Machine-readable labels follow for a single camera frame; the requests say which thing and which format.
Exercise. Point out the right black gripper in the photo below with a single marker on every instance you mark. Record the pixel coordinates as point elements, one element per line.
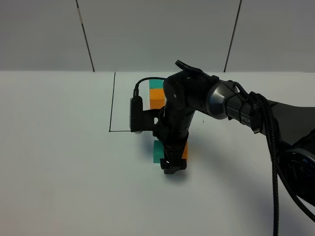
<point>172,131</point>

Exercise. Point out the teal template block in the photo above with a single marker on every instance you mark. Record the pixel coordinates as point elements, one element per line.
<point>156,84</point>

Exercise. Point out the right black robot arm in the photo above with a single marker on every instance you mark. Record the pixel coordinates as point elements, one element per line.
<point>289,130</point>

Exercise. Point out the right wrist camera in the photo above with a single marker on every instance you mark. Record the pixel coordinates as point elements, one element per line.
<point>140,120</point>

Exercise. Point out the orange template block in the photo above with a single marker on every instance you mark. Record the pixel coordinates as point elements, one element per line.
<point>157,98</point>

